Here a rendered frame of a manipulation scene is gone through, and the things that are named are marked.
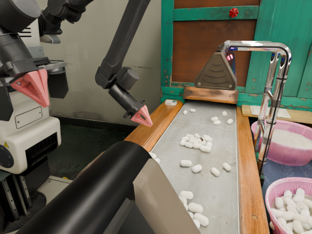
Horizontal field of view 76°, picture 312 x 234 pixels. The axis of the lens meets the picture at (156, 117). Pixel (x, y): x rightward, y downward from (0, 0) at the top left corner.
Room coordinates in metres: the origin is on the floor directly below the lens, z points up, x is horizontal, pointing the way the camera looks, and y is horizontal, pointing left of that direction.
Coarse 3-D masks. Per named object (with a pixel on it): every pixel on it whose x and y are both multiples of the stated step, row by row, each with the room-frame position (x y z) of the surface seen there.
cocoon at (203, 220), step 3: (195, 213) 0.34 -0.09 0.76; (198, 213) 0.34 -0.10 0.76; (195, 216) 0.33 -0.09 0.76; (198, 216) 0.33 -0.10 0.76; (201, 216) 0.33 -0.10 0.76; (204, 216) 0.33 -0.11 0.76; (198, 219) 0.33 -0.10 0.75; (201, 219) 0.32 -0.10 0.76; (204, 219) 0.32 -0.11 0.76; (207, 219) 0.32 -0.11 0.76; (201, 222) 0.32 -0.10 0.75; (204, 222) 0.32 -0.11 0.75; (207, 222) 0.32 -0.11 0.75; (204, 225) 0.32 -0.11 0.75
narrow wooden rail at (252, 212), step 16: (240, 112) 0.97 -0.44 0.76; (240, 128) 0.78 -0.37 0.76; (240, 144) 0.64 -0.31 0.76; (240, 160) 0.54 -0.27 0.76; (240, 176) 0.46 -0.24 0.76; (256, 176) 0.46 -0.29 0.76; (240, 192) 0.40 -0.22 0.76; (256, 192) 0.40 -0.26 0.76; (240, 208) 0.35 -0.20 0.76; (256, 208) 0.35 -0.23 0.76; (240, 224) 0.31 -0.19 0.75; (256, 224) 0.31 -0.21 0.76
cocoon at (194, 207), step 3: (189, 204) 0.37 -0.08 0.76; (192, 204) 0.36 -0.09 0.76; (195, 204) 0.36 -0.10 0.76; (198, 204) 0.36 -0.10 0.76; (189, 207) 0.36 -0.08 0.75; (192, 207) 0.36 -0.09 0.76; (195, 207) 0.36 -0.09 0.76; (198, 207) 0.36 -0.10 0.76; (201, 207) 0.36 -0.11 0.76; (192, 210) 0.36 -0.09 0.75; (195, 210) 0.35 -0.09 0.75; (198, 210) 0.35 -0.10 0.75; (201, 210) 0.35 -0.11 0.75
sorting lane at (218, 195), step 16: (192, 112) 1.03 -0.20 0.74; (208, 112) 1.03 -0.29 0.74; (176, 128) 0.83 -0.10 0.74; (192, 128) 0.83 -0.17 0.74; (208, 128) 0.83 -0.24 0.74; (224, 128) 0.83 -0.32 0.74; (160, 144) 0.68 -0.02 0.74; (176, 144) 0.68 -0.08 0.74; (224, 144) 0.68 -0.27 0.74; (160, 160) 0.58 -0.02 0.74; (176, 160) 0.58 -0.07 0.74; (192, 160) 0.58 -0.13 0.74; (208, 160) 0.58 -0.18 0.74; (224, 160) 0.58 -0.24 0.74; (176, 176) 0.49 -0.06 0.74; (192, 176) 0.49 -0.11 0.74; (208, 176) 0.49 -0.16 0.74; (224, 176) 0.49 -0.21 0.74; (176, 192) 0.43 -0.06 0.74; (192, 192) 0.43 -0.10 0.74; (208, 192) 0.43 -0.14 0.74; (224, 192) 0.43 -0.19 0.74; (208, 208) 0.37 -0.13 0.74; (224, 208) 0.37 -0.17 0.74; (208, 224) 0.33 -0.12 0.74; (224, 224) 0.33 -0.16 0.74
